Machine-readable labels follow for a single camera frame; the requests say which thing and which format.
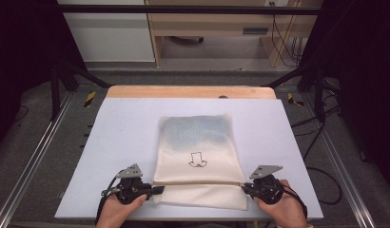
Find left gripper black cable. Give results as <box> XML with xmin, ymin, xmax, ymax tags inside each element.
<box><xmin>94</xmin><ymin>176</ymin><xmax>122</xmax><ymax>224</ymax></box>

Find aluminium floor rail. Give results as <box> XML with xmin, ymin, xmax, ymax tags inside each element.
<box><xmin>0</xmin><ymin>90</ymin><xmax>74</xmax><ymax>228</ymax></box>
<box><xmin>301</xmin><ymin>94</ymin><xmax>377</xmax><ymax>228</ymax></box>

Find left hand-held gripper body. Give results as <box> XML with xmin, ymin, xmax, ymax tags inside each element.
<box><xmin>115</xmin><ymin>162</ymin><xmax>154</xmax><ymax>205</ymax></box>

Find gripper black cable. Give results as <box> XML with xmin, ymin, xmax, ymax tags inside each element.
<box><xmin>94</xmin><ymin>176</ymin><xmax>122</xmax><ymax>224</ymax></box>
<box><xmin>282</xmin><ymin>184</ymin><xmax>309</xmax><ymax>219</ymax></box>

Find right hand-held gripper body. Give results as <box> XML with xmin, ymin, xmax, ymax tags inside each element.
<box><xmin>246</xmin><ymin>164</ymin><xmax>285</xmax><ymax>205</ymax></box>

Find light wooden desk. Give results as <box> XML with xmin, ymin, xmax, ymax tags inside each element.
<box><xmin>145</xmin><ymin>0</ymin><xmax>324</xmax><ymax>68</ymax></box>

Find white foam mat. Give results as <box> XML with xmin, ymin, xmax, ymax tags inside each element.
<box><xmin>54</xmin><ymin>97</ymin><xmax>324</xmax><ymax>221</ymax></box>

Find dark curtain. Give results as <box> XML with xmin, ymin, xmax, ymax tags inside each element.
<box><xmin>0</xmin><ymin>0</ymin><xmax>87</xmax><ymax>153</ymax></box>
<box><xmin>299</xmin><ymin>0</ymin><xmax>390</xmax><ymax>186</ymax></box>

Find grey desk label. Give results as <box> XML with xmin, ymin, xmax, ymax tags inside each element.
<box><xmin>242</xmin><ymin>27</ymin><xmax>270</xmax><ymax>35</ymax></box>

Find hanging black desk cables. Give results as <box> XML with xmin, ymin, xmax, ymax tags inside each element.
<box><xmin>268</xmin><ymin>1</ymin><xmax>304</xmax><ymax>68</ymax></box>

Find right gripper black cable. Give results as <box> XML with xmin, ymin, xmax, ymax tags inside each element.
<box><xmin>282</xmin><ymin>184</ymin><xmax>309</xmax><ymax>219</ymax></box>

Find person's right hand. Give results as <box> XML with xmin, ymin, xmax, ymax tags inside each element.
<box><xmin>254</xmin><ymin>179</ymin><xmax>308</xmax><ymax>228</ymax></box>

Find white cabinet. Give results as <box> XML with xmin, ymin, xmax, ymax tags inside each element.
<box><xmin>57</xmin><ymin>0</ymin><xmax>156</xmax><ymax>64</ymax></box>

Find person's left hand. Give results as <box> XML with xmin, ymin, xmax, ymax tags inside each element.
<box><xmin>95</xmin><ymin>193</ymin><xmax>148</xmax><ymax>228</ymax></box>

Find black horizontal frame bar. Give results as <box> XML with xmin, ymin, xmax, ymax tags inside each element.
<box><xmin>56</xmin><ymin>4</ymin><xmax>322</xmax><ymax>16</ymax></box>

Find cream mesh laundry bag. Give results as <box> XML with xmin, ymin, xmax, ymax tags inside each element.
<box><xmin>152</xmin><ymin>114</ymin><xmax>249</xmax><ymax>211</ymax></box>

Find yellow black striped tape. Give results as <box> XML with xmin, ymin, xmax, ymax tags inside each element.
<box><xmin>286</xmin><ymin>92</ymin><xmax>305</xmax><ymax>107</ymax></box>
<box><xmin>84</xmin><ymin>91</ymin><xmax>97</xmax><ymax>108</ymax></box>

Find black floor cable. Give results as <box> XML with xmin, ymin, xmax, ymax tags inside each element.
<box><xmin>290</xmin><ymin>105</ymin><xmax>343</xmax><ymax>206</ymax></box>

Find black metal stand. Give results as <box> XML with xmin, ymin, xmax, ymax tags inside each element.
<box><xmin>264</xmin><ymin>62</ymin><xmax>328</xmax><ymax>124</ymax></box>
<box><xmin>49</xmin><ymin>59</ymin><xmax>112</xmax><ymax>122</ymax></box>

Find wooden table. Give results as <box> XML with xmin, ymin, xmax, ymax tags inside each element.
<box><xmin>106</xmin><ymin>85</ymin><xmax>278</xmax><ymax>100</ymax></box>

